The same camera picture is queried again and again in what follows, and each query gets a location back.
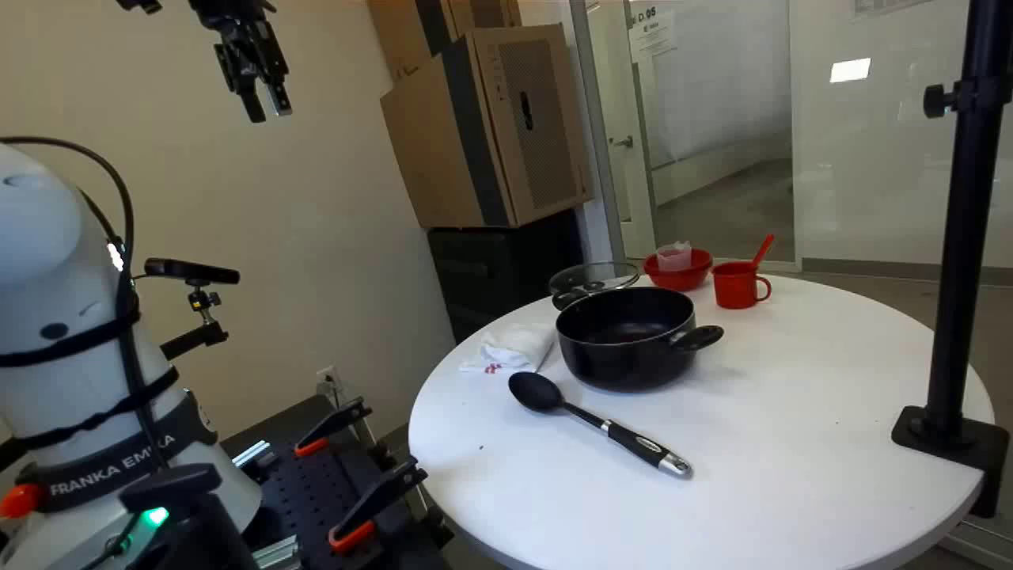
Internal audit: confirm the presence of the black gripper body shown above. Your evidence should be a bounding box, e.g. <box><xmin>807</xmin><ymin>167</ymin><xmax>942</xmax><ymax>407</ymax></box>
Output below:
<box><xmin>185</xmin><ymin>0</ymin><xmax>287</xmax><ymax>63</ymax></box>

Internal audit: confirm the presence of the black spoon with silver tip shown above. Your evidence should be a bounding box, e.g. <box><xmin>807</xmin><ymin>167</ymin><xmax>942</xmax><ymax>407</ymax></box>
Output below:
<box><xmin>507</xmin><ymin>370</ymin><xmax>696</xmax><ymax>482</ymax></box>

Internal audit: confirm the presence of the glass pot lid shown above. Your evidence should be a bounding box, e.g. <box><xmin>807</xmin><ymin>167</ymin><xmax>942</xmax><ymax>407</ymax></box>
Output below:
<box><xmin>543</xmin><ymin>260</ymin><xmax>646</xmax><ymax>309</ymax></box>

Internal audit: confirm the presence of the black cooking pot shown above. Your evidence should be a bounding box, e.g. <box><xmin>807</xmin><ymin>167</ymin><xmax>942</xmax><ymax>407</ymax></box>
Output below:
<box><xmin>553</xmin><ymin>286</ymin><xmax>729</xmax><ymax>391</ymax></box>

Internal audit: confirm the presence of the red plastic spoon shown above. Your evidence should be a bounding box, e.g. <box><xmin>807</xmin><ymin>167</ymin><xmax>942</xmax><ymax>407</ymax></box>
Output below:
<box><xmin>747</xmin><ymin>231</ymin><xmax>779</xmax><ymax>270</ymax></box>

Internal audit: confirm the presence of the small cardboard box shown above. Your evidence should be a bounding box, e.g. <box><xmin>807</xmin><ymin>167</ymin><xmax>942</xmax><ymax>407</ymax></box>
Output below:
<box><xmin>364</xmin><ymin>0</ymin><xmax>526</xmax><ymax>83</ymax></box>

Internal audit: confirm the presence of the large cardboard box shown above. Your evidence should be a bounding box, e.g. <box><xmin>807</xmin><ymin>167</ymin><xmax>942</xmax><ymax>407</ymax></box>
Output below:
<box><xmin>375</xmin><ymin>23</ymin><xmax>595</xmax><ymax>233</ymax></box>

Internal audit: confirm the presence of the black clamp with orange tip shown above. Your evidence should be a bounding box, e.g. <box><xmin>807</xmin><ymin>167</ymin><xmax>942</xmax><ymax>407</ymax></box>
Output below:
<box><xmin>290</xmin><ymin>394</ymin><xmax>375</xmax><ymax>460</ymax></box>
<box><xmin>327</xmin><ymin>456</ymin><xmax>429</xmax><ymax>553</ymax></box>

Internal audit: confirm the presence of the white folded cloth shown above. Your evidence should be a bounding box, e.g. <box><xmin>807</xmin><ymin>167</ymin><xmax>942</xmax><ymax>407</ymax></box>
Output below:
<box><xmin>455</xmin><ymin>320</ymin><xmax>560</xmax><ymax>380</ymax></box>

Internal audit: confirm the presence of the white paper door sign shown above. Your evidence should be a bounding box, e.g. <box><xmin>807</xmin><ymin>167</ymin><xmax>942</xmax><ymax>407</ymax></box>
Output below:
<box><xmin>627</xmin><ymin>3</ymin><xmax>679</xmax><ymax>65</ymax></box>

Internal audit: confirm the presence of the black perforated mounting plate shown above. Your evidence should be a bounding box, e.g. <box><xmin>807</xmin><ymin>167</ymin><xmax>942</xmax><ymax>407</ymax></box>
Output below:
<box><xmin>215</xmin><ymin>391</ymin><xmax>455</xmax><ymax>570</ymax></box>

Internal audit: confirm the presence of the clear plastic cup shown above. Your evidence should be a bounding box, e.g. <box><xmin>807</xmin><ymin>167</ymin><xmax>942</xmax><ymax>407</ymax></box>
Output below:
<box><xmin>654</xmin><ymin>240</ymin><xmax>696</xmax><ymax>276</ymax></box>

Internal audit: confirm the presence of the red bowl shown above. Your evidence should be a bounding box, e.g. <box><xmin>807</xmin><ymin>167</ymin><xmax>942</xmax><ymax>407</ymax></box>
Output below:
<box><xmin>638</xmin><ymin>248</ymin><xmax>714</xmax><ymax>295</ymax></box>

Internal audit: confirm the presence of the red cup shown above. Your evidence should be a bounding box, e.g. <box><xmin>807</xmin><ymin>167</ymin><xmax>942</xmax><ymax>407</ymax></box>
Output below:
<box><xmin>710</xmin><ymin>260</ymin><xmax>775</xmax><ymax>312</ymax></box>

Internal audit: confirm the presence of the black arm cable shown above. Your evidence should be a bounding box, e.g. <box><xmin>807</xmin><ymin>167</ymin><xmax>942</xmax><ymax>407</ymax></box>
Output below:
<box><xmin>0</xmin><ymin>134</ymin><xmax>144</xmax><ymax>447</ymax></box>

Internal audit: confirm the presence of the black camera on mount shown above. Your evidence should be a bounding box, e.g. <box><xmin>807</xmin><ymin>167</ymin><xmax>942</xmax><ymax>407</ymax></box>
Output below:
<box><xmin>141</xmin><ymin>254</ymin><xmax>242</xmax><ymax>363</ymax></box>

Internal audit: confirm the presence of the black camera stand pole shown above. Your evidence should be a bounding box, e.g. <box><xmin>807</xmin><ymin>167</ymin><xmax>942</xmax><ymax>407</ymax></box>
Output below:
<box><xmin>889</xmin><ymin>0</ymin><xmax>1013</xmax><ymax>519</ymax></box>

